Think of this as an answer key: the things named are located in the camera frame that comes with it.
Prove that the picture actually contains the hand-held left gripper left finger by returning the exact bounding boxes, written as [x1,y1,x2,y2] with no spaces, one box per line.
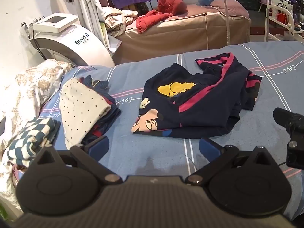
[36,135,123,186]

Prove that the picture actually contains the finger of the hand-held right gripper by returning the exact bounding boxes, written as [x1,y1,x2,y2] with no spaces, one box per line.
[273,108,304,169]

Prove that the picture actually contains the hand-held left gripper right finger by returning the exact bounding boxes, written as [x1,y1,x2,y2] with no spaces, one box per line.
[185,137,277,186]

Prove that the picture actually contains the navy pants with pink stripes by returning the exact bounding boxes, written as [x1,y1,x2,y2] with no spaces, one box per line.
[177,52,262,114]

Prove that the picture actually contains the navy cartoon print shirt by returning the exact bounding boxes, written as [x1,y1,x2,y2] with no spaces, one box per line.
[131,63,241,139]

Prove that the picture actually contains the blue striped bedsheet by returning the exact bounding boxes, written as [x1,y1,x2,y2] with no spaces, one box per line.
[38,40,304,220]

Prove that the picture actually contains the blue white checkered cloth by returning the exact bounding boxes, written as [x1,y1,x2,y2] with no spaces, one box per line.
[3,117,62,168]

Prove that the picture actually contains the beige floral quilt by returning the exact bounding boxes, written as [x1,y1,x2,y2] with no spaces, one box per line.
[0,59,73,195]

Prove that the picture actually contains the white beauty machine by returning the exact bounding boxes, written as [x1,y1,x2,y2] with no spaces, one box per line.
[21,13,116,67]

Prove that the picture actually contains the white metal cart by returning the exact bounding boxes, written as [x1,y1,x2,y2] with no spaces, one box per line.
[264,0,304,44]

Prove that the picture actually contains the brown massage bed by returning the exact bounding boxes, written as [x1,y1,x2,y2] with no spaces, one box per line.
[111,0,252,65]

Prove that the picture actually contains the crumpled beige blanket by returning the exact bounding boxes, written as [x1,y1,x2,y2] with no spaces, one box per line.
[102,7,139,38]

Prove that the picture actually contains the white hanging towel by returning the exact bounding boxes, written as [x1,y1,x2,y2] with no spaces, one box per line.
[71,0,105,30]

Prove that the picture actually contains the red jacket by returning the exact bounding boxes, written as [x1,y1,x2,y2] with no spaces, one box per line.
[136,0,188,34]

